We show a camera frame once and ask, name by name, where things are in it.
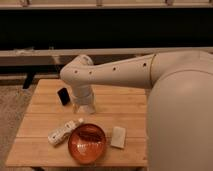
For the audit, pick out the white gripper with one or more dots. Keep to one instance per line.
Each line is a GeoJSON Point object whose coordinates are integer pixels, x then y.
{"type": "Point", "coordinates": [83, 97]}

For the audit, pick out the brown snack in bowl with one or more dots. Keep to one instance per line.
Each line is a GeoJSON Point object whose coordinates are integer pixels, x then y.
{"type": "Point", "coordinates": [89, 136]}

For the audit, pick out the orange bowl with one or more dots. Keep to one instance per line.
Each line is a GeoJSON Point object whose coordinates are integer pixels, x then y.
{"type": "Point", "coordinates": [86, 152]}

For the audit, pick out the small black box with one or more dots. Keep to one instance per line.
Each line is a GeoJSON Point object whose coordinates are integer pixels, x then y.
{"type": "Point", "coordinates": [64, 96]}

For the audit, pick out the grey rail bench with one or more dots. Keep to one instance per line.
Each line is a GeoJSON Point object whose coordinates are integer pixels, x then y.
{"type": "Point", "coordinates": [32, 57]}

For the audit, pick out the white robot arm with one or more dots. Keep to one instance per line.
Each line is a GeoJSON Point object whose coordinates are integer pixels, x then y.
{"type": "Point", "coordinates": [179, 121]}

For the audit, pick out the wooden table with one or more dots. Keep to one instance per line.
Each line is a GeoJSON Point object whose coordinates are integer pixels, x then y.
{"type": "Point", "coordinates": [115, 106]}

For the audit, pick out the white sponge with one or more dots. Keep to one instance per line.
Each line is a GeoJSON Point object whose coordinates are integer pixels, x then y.
{"type": "Point", "coordinates": [118, 137]}

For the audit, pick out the white plastic bottle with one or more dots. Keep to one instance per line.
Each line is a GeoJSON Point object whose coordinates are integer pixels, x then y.
{"type": "Point", "coordinates": [59, 134]}

